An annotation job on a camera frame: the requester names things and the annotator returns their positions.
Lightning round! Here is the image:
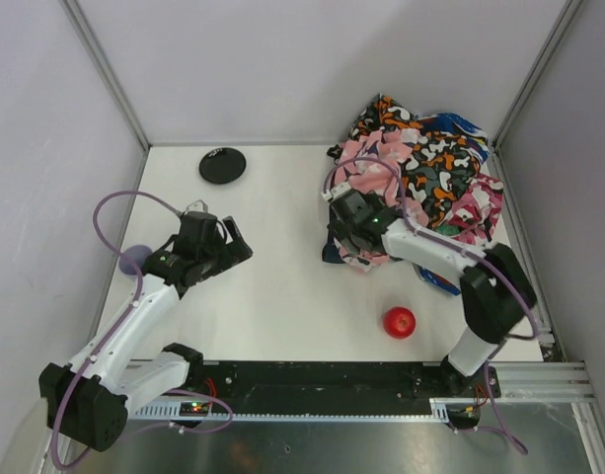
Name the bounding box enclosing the pink navy patterned cloth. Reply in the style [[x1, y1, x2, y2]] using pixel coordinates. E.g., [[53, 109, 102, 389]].
[[322, 132, 435, 272]]

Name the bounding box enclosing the dark blue denim cloth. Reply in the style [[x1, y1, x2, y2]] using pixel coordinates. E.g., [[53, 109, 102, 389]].
[[321, 231, 351, 265]]

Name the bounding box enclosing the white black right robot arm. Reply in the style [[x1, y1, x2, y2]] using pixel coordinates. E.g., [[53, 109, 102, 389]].
[[323, 187, 537, 395]]

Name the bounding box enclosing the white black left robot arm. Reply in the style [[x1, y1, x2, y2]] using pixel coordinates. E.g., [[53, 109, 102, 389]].
[[38, 211, 253, 452]]

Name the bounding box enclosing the orange black camo cloth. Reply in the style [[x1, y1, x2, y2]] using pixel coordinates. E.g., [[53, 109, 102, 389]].
[[347, 94, 489, 230]]

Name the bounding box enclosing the magenta green patterned cloth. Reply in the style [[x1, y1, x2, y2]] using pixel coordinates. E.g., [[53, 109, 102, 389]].
[[434, 173, 504, 247]]

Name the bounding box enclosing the lilac plastic cup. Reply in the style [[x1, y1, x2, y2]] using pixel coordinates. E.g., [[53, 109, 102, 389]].
[[118, 244, 152, 277]]

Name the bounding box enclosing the black round plate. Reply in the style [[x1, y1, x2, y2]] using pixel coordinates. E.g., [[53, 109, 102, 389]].
[[197, 147, 247, 185]]

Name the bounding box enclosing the red apple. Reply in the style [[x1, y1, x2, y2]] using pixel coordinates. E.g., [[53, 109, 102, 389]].
[[382, 306, 416, 340]]

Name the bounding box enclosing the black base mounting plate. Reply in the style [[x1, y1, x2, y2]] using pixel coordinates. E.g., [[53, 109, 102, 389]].
[[185, 360, 501, 415]]

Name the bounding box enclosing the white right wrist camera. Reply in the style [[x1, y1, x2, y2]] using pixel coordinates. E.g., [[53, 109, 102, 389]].
[[321, 182, 351, 202]]

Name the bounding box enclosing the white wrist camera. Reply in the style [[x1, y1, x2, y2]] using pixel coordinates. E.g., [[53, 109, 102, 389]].
[[321, 182, 351, 202], [182, 199, 208, 216]]

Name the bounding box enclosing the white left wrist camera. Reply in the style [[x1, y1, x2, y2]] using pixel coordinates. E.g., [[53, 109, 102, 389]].
[[182, 199, 208, 216]]

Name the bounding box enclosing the grey slotted cable duct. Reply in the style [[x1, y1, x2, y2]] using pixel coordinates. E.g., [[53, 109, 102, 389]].
[[130, 397, 450, 424]]

